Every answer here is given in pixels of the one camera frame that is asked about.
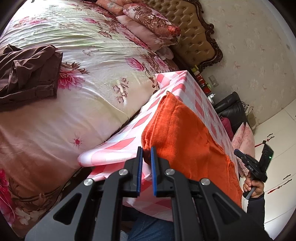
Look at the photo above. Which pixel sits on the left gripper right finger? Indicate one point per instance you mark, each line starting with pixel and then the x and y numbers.
pixel 201 211

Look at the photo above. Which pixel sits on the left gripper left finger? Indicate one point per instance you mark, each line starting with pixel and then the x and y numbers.
pixel 92 210

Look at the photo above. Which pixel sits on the orange pants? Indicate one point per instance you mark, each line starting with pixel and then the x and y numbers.
pixel 180 137

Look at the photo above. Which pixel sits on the right forearm dark sleeve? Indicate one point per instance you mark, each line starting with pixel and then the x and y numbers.
pixel 256 209

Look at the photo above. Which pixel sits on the right hand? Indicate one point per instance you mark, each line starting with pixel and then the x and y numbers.
pixel 253 188

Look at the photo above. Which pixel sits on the red chinese knot ornament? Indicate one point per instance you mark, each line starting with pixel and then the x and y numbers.
pixel 264 141

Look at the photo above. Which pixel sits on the pink floral pillow top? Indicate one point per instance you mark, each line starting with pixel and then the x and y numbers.
pixel 248 143

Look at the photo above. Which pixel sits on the pink floral pillow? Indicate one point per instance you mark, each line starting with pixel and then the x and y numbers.
pixel 248 143
pixel 238 142

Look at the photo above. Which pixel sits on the pink floral pillow bottom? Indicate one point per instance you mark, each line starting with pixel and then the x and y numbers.
pixel 238 142

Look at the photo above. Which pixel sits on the white wardrobe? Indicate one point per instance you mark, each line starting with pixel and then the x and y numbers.
pixel 280 186

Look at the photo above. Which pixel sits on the beige massager on armchair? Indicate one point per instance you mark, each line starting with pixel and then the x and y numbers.
pixel 251 118

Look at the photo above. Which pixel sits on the maroon cushion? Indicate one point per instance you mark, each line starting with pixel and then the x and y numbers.
pixel 227 125

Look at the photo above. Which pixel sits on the pink checkered table cover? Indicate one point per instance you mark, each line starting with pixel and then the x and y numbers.
pixel 112 154

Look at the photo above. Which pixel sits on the black leather armchair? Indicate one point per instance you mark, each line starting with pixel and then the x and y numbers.
pixel 232 108

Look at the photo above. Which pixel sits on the red box on nightstand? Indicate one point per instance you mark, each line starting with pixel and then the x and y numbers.
pixel 203 84

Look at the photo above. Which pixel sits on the tufted brown headboard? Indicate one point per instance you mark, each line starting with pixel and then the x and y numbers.
pixel 196 47

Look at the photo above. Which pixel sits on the floral bed sheet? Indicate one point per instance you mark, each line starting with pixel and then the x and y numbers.
pixel 106 76

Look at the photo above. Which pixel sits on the brown folded pants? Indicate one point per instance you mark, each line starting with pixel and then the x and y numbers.
pixel 28 75

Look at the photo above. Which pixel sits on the floral folded quilt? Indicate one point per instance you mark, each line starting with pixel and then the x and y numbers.
pixel 147 24

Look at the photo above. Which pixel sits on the wall power socket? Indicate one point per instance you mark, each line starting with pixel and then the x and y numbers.
pixel 213 81

